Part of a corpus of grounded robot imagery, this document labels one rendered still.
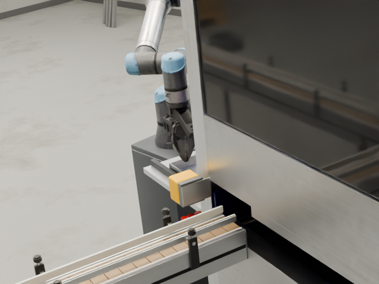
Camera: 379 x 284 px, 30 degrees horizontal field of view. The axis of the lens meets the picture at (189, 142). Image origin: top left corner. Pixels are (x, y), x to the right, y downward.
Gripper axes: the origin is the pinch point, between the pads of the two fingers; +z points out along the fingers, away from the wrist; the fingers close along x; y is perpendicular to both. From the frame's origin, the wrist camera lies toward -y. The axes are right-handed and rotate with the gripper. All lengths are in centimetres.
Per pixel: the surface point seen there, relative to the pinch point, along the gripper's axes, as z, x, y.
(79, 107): 90, -79, 319
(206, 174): -10.8, 12.6, -33.8
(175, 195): -6.6, 21.7, -31.7
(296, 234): -10, 13, -73
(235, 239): 0, 16, -52
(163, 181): 3.6, 10.6, -2.5
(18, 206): 91, 15, 188
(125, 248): -4, 43, -43
